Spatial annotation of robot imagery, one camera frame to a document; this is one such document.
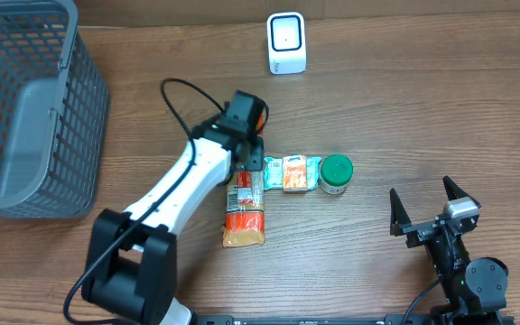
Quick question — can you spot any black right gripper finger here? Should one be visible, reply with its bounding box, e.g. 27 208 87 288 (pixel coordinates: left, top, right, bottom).
389 189 412 237
442 175 481 209

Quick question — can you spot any green lid jar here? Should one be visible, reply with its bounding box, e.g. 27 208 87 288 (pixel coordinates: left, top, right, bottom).
320 154 354 195

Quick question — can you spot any orange pasta package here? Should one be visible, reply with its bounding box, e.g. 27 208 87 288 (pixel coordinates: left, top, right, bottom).
221 112 266 248

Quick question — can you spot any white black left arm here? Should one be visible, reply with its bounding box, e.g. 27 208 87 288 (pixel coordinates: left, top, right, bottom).
77 91 268 324

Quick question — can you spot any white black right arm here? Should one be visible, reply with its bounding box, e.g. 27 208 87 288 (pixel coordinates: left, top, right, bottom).
389 176 515 324

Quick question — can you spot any white barcode scanner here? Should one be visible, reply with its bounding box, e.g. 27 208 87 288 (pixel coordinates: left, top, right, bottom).
266 12 307 75

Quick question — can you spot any teal tissue pack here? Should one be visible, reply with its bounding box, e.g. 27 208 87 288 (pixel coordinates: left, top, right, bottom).
264 155 321 192

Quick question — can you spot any orange tissue pack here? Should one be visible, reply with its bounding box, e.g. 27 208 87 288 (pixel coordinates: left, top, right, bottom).
283 155 308 191

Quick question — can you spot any grey plastic basket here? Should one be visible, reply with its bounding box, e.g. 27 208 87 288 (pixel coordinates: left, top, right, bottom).
0 0 109 218

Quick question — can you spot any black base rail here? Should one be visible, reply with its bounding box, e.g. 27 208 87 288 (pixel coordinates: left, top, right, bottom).
190 314 515 325

